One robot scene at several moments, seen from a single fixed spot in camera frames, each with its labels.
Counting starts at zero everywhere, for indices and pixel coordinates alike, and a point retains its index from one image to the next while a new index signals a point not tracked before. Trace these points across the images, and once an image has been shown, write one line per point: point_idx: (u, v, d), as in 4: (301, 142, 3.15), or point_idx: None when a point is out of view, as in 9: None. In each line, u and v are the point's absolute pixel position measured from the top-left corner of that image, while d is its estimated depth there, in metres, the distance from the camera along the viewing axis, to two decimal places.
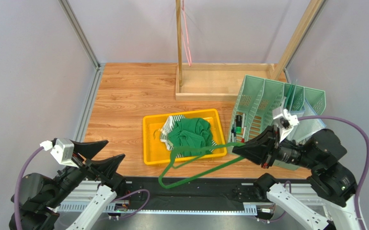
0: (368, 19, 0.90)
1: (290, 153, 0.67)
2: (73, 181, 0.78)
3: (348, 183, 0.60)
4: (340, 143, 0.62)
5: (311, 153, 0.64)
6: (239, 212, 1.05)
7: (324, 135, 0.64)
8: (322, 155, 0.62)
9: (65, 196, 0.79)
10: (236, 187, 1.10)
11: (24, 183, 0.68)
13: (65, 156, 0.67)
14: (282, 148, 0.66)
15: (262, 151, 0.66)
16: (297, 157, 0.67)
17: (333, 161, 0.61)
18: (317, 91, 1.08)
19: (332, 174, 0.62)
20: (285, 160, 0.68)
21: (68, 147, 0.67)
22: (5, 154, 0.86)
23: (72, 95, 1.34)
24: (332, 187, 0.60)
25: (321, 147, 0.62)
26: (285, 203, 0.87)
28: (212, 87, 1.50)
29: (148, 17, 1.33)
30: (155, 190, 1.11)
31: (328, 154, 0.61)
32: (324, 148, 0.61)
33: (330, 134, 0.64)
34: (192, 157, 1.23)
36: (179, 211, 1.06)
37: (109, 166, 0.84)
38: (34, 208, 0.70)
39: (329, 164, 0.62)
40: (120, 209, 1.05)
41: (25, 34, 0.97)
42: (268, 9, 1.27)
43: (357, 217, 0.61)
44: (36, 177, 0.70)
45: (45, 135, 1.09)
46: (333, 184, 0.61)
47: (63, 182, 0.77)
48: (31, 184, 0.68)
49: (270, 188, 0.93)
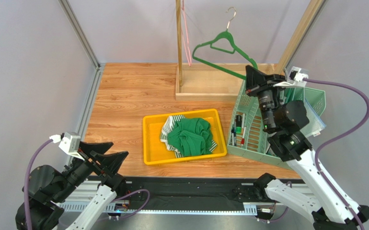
0: (368, 19, 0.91)
1: (269, 100, 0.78)
2: (79, 177, 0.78)
3: (297, 141, 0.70)
4: (304, 115, 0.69)
5: (279, 117, 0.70)
6: (240, 212, 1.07)
7: (295, 106, 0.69)
8: (287, 122, 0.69)
9: (71, 191, 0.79)
10: (236, 187, 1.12)
11: (36, 174, 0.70)
13: (72, 146, 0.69)
14: (267, 92, 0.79)
15: (259, 81, 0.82)
16: (267, 107, 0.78)
17: (295, 129, 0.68)
18: (318, 92, 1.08)
19: (289, 138, 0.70)
20: (261, 101, 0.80)
21: (75, 138, 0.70)
22: (5, 154, 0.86)
23: (72, 94, 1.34)
24: (288, 149, 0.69)
25: (290, 116, 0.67)
26: (282, 193, 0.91)
28: (212, 87, 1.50)
29: (148, 17, 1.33)
30: (155, 190, 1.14)
31: (294, 123, 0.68)
32: (292, 118, 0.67)
33: (300, 105, 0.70)
34: (192, 157, 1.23)
36: (179, 211, 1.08)
37: (113, 161, 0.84)
38: (42, 200, 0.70)
39: (291, 131, 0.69)
40: (120, 209, 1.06)
41: (24, 33, 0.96)
42: (268, 10, 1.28)
43: (319, 170, 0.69)
44: (45, 169, 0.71)
45: (45, 135, 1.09)
46: (287, 144, 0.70)
47: (71, 176, 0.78)
48: (41, 176, 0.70)
49: (268, 184, 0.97)
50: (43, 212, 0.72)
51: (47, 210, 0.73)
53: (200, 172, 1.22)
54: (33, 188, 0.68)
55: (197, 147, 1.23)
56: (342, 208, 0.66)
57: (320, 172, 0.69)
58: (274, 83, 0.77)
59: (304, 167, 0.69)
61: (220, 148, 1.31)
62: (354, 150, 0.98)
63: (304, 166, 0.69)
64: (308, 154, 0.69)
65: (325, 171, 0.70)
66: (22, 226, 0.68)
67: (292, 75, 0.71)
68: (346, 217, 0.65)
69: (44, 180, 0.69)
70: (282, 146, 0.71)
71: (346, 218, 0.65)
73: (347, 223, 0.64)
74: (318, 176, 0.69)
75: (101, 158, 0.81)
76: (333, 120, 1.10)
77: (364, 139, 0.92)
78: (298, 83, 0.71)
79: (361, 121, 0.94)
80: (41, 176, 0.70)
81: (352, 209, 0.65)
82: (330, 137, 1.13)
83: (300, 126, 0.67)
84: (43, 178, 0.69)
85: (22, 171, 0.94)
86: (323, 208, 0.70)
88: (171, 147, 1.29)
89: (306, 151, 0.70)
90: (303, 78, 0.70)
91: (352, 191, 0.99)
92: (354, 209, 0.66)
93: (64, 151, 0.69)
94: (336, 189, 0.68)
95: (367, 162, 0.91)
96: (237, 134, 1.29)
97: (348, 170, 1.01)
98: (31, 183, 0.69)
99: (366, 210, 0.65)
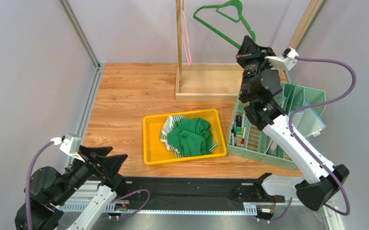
0: None
1: (255, 68, 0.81)
2: (80, 179, 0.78)
3: (271, 109, 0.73)
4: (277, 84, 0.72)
5: (254, 85, 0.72)
6: (240, 212, 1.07)
7: (269, 75, 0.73)
8: (261, 90, 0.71)
9: (70, 194, 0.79)
10: (236, 187, 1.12)
11: (38, 176, 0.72)
13: (73, 148, 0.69)
14: (255, 62, 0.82)
15: (252, 49, 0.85)
16: (247, 75, 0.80)
17: (268, 97, 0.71)
18: (318, 91, 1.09)
19: (263, 105, 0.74)
20: (248, 67, 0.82)
21: (75, 140, 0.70)
22: (6, 154, 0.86)
23: (72, 94, 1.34)
24: (261, 116, 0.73)
25: (263, 84, 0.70)
26: (272, 181, 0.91)
28: (212, 87, 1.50)
29: (148, 17, 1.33)
30: (155, 190, 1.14)
31: (268, 91, 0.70)
32: (266, 86, 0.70)
33: (275, 75, 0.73)
34: (192, 157, 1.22)
36: (179, 211, 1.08)
37: (113, 163, 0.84)
38: (43, 201, 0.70)
39: (265, 99, 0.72)
40: (120, 209, 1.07)
41: (24, 34, 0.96)
42: (267, 10, 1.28)
43: (292, 132, 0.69)
44: (47, 171, 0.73)
45: (44, 135, 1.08)
46: (261, 112, 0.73)
47: (71, 178, 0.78)
48: (43, 177, 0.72)
49: (265, 179, 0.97)
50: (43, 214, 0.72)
51: (47, 212, 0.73)
53: (200, 172, 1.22)
54: (35, 189, 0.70)
55: (197, 147, 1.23)
56: (317, 167, 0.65)
57: (293, 133, 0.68)
58: (267, 55, 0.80)
59: (277, 129, 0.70)
61: (220, 148, 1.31)
62: (354, 149, 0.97)
63: (277, 128, 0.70)
64: (282, 118, 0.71)
65: (297, 133, 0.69)
66: (21, 228, 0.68)
67: (285, 52, 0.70)
68: (320, 175, 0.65)
69: (48, 181, 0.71)
70: (257, 114, 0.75)
71: (321, 176, 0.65)
73: (322, 180, 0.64)
74: (292, 137, 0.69)
75: (102, 159, 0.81)
76: (333, 120, 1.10)
77: (365, 139, 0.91)
78: (289, 61, 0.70)
79: (362, 121, 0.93)
80: (43, 178, 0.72)
81: (327, 166, 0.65)
82: (330, 137, 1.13)
83: (272, 95, 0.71)
84: (46, 179, 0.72)
85: (22, 170, 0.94)
86: (300, 171, 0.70)
88: (171, 147, 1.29)
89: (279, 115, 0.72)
90: (294, 56, 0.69)
91: (352, 191, 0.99)
92: (328, 167, 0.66)
93: (65, 152, 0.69)
94: (309, 149, 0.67)
95: (368, 162, 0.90)
96: (237, 134, 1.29)
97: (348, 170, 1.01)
98: (32, 185, 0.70)
99: (342, 168, 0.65)
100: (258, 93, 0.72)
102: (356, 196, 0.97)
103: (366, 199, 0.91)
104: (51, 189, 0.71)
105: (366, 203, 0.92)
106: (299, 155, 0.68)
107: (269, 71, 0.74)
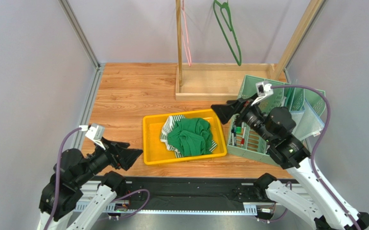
0: None
1: (253, 118, 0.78)
2: (99, 166, 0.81)
3: (295, 147, 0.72)
4: (290, 118, 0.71)
5: (269, 126, 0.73)
6: (240, 212, 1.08)
7: (279, 112, 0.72)
8: (276, 129, 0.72)
9: (88, 178, 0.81)
10: (236, 187, 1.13)
11: (67, 156, 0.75)
13: (97, 135, 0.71)
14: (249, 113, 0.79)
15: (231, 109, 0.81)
16: (259, 126, 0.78)
17: (284, 133, 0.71)
18: (318, 92, 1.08)
19: (288, 144, 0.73)
20: (249, 122, 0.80)
21: (100, 127, 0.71)
22: (6, 153, 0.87)
23: (72, 94, 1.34)
24: (287, 156, 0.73)
25: (275, 121, 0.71)
26: (284, 199, 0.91)
28: (212, 87, 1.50)
29: (148, 17, 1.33)
30: (155, 190, 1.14)
31: (281, 126, 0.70)
32: (278, 121, 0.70)
33: (285, 111, 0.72)
34: (193, 157, 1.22)
36: (179, 211, 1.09)
37: (130, 155, 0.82)
38: (68, 180, 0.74)
39: (283, 136, 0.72)
40: (120, 209, 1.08)
41: (25, 34, 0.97)
42: (267, 9, 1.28)
43: (317, 178, 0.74)
44: (74, 152, 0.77)
45: (44, 135, 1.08)
46: (286, 152, 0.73)
47: (91, 165, 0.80)
48: (71, 157, 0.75)
49: (269, 186, 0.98)
50: (66, 192, 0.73)
51: (68, 190, 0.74)
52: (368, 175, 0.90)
53: (200, 172, 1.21)
54: (64, 166, 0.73)
55: (197, 147, 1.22)
56: (341, 214, 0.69)
57: (319, 179, 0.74)
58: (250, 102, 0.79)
59: (302, 171, 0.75)
61: (220, 148, 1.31)
62: (353, 150, 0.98)
63: (303, 173, 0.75)
64: (305, 162, 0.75)
65: (324, 180, 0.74)
66: (46, 203, 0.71)
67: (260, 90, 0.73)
68: (345, 223, 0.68)
69: (73, 161, 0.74)
70: (280, 153, 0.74)
71: (346, 224, 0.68)
73: (347, 229, 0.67)
74: (317, 182, 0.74)
75: (121, 149, 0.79)
76: (333, 120, 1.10)
77: (365, 139, 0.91)
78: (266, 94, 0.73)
79: (362, 120, 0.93)
80: (71, 157, 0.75)
81: (351, 215, 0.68)
82: (330, 137, 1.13)
83: (288, 130, 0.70)
84: (73, 159, 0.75)
85: (20, 170, 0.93)
86: (325, 216, 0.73)
88: (171, 147, 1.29)
89: (304, 156, 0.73)
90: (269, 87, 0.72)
91: (352, 192, 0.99)
92: (353, 215, 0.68)
93: (89, 138, 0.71)
94: (335, 196, 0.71)
95: (368, 162, 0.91)
96: (237, 134, 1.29)
97: (348, 171, 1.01)
98: (63, 162, 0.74)
99: (367, 217, 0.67)
100: (274, 130, 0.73)
102: (355, 196, 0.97)
103: (365, 199, 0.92)
104: (77, 167, 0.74)
105: (366, 204, 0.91)
106: (324, 202, 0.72)
107: (277, 109, 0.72)
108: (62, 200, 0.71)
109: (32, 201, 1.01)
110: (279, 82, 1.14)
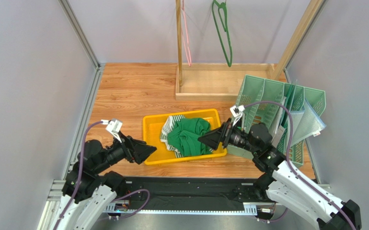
0: None
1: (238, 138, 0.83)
2: (116, 158, 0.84)
3: (274, 155, 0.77)
4: (267, 131, 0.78)
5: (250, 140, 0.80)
6: (240, 212, 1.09)
7: (257, 128, 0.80)
8: (256, 142, 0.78)
9: (105, 168, 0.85)
10: (236, 187, 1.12)
11: (89, 145, 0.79)
13: (114, 128, 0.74)
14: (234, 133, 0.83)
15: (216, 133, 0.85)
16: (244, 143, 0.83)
17: (263, 145, 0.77)
18: (318, 92, 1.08)
19: (267, 154, 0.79)
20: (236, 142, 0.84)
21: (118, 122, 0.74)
22: (6, 153, 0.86)
23: (72, 94, 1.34)
24: (268, 164, 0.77)
25: (254, 135, 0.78)
26: (285, 199, 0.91)
28: (212, 87, 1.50)
29: (148, 17, 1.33)
30: (155, 190, 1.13)
31: (259, 139, 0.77)
32: (257, 135, 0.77)
33: (262, 126, 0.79)
34: (193, 157, 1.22)
36: (179, 211, 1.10)
37: (144, 150, 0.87)
38: (89, 167, 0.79)
39: (263, 147, 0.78)
40: (120, 209, 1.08)
41: (25, 34, 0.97)
42: (267, 9, 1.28)
43: (296, 175, 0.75)
44: (95, 143, 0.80)
45: (44, 135, 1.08)
46: (266, 160, 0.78)
47: (109, 155, 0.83)
48: (93, 148, 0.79)
49: (270, 186, 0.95)
50: (87, 178, 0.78)
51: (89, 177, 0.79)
52: (368, 174, 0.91)
53: (200, 172, 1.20)
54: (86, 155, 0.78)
55: (197, 147, 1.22)
56: (325, 204, 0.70)
57: (298, 176, 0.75)
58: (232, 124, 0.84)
59: (281, 173, 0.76)
61: (220, 148, 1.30)
62: (352, 150, 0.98)
63: (282, 173, 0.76)
64: (284, 164, 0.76)
65: (302, 175, 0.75)
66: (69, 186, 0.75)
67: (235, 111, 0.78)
68: (330, 212, 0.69)
69: (94, 150, 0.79)
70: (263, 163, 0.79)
71: (331, 212, 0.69)
73: (333, 216, 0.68)
74: (297, 179, 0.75)
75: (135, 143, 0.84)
76: (333, 120, 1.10)
77: (365, 139, 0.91)
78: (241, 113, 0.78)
79: (362, 120, 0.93)
80: (92, 148, 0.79)
81: (335, 203, 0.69)
82: (330, 137, 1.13)
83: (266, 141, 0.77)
84: (93, 150, 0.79)
85: (20, 169, 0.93)
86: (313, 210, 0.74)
88: (171, 147, 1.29)
89: (282, 161, 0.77)
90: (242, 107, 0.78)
91: (351, 192, 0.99)
92: (337, 203, 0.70)
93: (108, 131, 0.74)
94: (316, 188, 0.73)
95: (367, 162, 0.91)
96: None
97: (348, 171, 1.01)
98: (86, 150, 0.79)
99: (350, 203, 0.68)
100: (255, 143, 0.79)
102: (355, 196, 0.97)
103: (365, 199, 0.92)
104: (98, 156, 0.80)
105: (366, 204, 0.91)
106: (308, 196, 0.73)
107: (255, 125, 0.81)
108: (84, 185, 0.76)
109: (33, 200, 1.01)
110: (279, 82, 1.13)
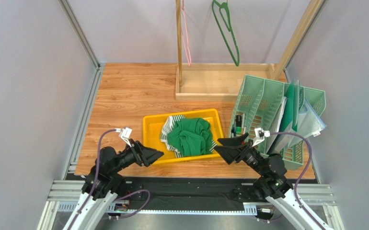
0: None
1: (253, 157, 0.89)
2: (128, 162, 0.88)
3: (282, 182, 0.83)
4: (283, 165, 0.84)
5: (265, 168, 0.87)
6: (240, 212, 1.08)
7: (275, 160, 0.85)
8: (271, 172, 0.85)
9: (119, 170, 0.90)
10: (236, 188, 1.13)
11: (104, 152, 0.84)
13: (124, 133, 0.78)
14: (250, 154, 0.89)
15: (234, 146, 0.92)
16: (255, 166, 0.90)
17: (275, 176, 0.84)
18: (317, 92, 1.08)
19: (276, 180, 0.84)
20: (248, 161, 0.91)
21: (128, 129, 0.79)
22: (6, 154, 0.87)
23: (72, 94, 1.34)
24: (275, 189, 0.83)
25: (271, 168, 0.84)
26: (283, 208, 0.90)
28: (212, 87, 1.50)
29: (148, 18, 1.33)
30: (155, 190, 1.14)
31: (275, 173, 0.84)
32: (274, 169, 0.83)
33: (279, 159, 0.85)
34: (192, 157, 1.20)
36: (179, 211, 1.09)
37: (152, 154, 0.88)
38: (105, 170, 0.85)
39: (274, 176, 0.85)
40: (120, 209, 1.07)
41: (25, 35, 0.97)
42: (267, 9, 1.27)
43: (300, 204, 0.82)
44: (109, 149, 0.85)
45: (44, 135, 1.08)
46: (273, 186, 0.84)
47: (121, 160, 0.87)
48: (107, 154, 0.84)
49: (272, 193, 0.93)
50: (104, 180, 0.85)
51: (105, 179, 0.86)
52: (367, 175, 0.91)
53: (199, 172, 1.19)
54: (102, 160, 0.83)
55: (197, 147, 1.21)
56: None
57: (302, 206, 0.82)
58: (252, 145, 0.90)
59: (287, 201, 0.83)
61: None
62: (352, 151, 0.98)
63: (288, 201, 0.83)
64: (291, 193, 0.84)
65: (306, 205, 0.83)
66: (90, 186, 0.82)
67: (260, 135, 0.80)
68: None
69: (108, 156, 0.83)
70: (270, 188, 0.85)
71: None
73: None
74: (300, 209, 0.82)
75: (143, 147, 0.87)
76: (333, 120, 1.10)
77: (364, 139, 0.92)
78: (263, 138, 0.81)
79: (361, 121, 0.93)
80: (106, 153, 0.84)
81: None
82: (330, 138, 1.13)
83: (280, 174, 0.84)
84: (107, 156, 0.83)
85: (20, 170, 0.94)
86: None
88: (171, 147, 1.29)
89: (288, 189, 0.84)
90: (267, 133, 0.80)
91: (351, 192, 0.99)
92: None
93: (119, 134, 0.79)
94: (315, 218, 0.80)
95: (367, 163, 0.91)
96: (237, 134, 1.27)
97: (347, 171, 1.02)
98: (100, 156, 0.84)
99: None
100: (269, 172, 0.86)
102: (354, 197, 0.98)
103: (364, 200, 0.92)
104: (112, 162, 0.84)
105: (365, 205, 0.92)
106: (307, 224, 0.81)
107: (274, 157, 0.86)
108: (101, 185, 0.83)
109: (33, 201, 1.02)
110: (279, 82, 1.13)
